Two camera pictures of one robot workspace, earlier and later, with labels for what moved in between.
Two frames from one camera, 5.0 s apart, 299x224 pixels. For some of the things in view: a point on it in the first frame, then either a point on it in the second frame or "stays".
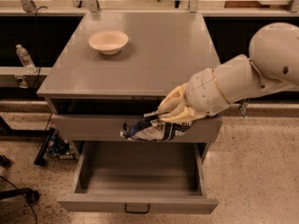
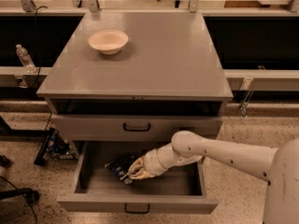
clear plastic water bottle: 24,59 stays
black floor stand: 33,196 stays
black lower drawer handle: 136,212 stays
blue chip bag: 151,128 → 121,167
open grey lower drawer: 135,176 stays
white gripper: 204,91 → 151,162
